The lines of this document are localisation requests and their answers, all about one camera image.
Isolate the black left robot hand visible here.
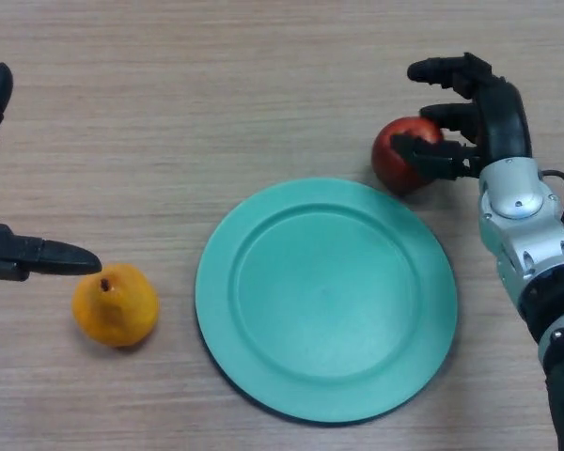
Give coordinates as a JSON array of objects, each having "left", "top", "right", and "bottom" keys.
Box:
[{"left": 0, "top": 7, "right": 103, "bottom": 283}]

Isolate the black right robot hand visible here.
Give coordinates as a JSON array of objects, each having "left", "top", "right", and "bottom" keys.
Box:
[{"left": 389, "top": 51, "right": 533, "bottom": 182}]

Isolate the red apple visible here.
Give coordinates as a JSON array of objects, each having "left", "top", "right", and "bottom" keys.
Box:
[{"left": 370, "top": 116, "right": 446, "bottom": 196}]

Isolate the green round plate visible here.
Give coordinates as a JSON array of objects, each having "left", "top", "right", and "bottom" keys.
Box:
[{"left": 195, "top": 177, "right": 459, "bottom": 428}]

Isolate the orange yellow pear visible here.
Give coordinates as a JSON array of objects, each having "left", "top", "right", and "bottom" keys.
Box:
[{"left": 70, "top": 262, "right": 161, "bottom": 349}]

